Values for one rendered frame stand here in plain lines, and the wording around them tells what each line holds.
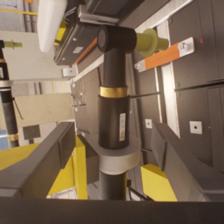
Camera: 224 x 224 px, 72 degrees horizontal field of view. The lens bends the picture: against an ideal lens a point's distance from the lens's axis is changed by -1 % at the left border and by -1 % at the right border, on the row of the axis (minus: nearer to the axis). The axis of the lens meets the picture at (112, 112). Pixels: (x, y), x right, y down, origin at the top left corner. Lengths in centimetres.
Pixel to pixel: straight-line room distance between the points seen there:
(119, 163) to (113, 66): 13
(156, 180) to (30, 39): 472
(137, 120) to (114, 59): 25
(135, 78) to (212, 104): 21
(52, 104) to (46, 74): 81
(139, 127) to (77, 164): 26
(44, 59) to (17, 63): 67
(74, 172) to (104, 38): 17
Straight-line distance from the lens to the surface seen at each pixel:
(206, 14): 31
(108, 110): 21
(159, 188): 40
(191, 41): 32
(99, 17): 50
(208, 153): 32
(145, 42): 24
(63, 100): 468
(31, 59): 472
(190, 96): 32
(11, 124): 85
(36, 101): 460
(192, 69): 32
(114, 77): 21
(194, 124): 32
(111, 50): 21
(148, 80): 39
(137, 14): 46
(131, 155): 23
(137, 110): 42
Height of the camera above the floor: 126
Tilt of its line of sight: 27 degrees down
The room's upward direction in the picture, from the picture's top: 99 degrees counter-clockwise
